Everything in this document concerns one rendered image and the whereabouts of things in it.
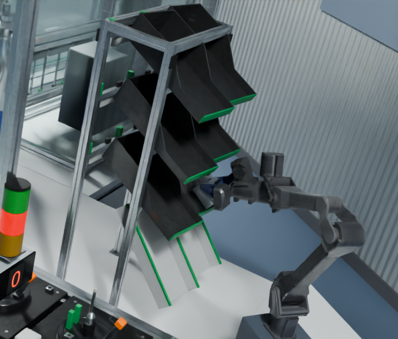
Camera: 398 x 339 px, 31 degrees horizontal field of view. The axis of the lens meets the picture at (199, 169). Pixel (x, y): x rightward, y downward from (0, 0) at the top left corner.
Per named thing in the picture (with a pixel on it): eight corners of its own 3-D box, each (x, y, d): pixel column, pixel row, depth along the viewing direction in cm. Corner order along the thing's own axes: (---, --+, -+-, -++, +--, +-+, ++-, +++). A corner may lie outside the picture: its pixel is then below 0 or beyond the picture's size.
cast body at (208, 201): (213, 203, 191) (231, 192, 187) (206, 209, 187) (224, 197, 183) (195, 177, 191) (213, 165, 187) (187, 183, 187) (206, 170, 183)
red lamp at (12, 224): (29, 229, 142) (32, 208, 140) (13, 239, 137) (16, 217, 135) (9, 219, 143) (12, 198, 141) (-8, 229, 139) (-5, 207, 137)
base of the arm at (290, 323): (298, 337, 172) (305, 318, 170) (276, 341, 169) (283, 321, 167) (282, 319, 178) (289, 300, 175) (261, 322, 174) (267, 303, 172)
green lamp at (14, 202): (32, 208, 140) (35, 186, 137) (16, 217, 135) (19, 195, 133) (12, 198, 141) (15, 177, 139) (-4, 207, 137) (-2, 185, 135)
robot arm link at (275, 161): (300, 206, 173) (304, 157, 172) (271, 206, 170) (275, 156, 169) (275, 198, 184) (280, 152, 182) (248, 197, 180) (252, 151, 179)
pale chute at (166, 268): (187, 290, 192) (200, 286, 189) (158, 309, 181) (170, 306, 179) (146, 195, 192) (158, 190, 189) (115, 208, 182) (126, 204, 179)
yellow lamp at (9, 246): (26, 249, 144) (29, 229, 142) (10, 260, 139) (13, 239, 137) (7, 240, 145) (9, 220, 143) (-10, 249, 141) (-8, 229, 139)
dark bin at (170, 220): (198, 226, 184) (214, 209, 180) (169, 241, 173) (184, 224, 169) (134, 145, 190) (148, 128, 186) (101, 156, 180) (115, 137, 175)
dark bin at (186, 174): (213, 172, 177) (230, 153, 173) (183, 185, 167) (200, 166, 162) (146, 90, 183) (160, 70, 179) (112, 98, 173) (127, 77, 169)
